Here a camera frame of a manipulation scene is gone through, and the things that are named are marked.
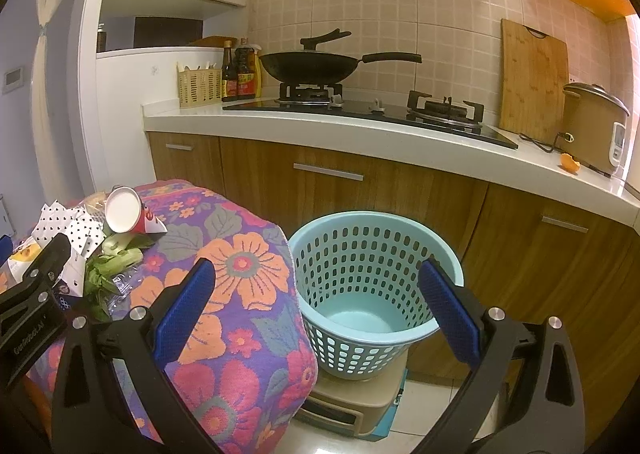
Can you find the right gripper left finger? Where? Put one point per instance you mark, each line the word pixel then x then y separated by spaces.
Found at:
pixel 90 413

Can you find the beige step stool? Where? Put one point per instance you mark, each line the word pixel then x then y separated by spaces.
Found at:
pixel 363 409

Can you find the green bok choy bunch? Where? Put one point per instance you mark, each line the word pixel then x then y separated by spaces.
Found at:
pixel 117 253

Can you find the yellow oil bottle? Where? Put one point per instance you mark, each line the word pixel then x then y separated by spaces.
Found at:
pixel 258 71

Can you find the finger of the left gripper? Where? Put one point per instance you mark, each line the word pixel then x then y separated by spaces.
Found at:
pixel 40 276

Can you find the bird pattern paper cup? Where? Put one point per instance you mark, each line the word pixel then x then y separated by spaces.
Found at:
pixel 14 267

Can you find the beige utensil basket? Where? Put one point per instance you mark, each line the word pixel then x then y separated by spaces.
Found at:
pixel 198 87

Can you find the floral cloth covered table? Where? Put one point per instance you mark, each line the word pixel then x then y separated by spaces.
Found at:
pixel 248 365

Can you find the red label sauce bottle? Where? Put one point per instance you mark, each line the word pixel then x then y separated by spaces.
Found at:
pixel 245 66

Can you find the orange peel on counter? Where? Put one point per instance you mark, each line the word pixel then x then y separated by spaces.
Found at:
pixel 569 164

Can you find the printed plastic wrapper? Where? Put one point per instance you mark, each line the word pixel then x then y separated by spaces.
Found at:
pixel 125 282

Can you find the polka dot paper wrapper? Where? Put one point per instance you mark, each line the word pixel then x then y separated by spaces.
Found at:
pixel 84 234

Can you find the light blue perforated basket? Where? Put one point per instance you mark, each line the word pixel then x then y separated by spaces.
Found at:
pixel 357 281

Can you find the dark soy sauce bottle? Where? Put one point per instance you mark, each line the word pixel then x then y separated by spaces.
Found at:
pixel 229 74

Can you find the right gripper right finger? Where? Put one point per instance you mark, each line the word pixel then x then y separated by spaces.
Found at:
pixel 545 412

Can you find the white countertop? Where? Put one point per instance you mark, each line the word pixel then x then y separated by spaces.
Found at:
pixel 526 168

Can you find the red white paper cup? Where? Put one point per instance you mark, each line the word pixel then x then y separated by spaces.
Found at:
pixel 126 213

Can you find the black wok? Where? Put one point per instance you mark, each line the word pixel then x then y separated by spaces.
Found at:
pixel 311 66

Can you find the black gas stove top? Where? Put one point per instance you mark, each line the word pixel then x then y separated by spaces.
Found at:
pixel 421 110

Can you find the bamboo cutting board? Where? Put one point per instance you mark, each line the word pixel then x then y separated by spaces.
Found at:
pixel 534 72

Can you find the beige rice cooker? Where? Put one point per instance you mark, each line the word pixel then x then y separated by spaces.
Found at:
pixel 597 122

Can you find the wooden kitchen cabinet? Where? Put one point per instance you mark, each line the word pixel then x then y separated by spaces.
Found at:
pixel 531 256

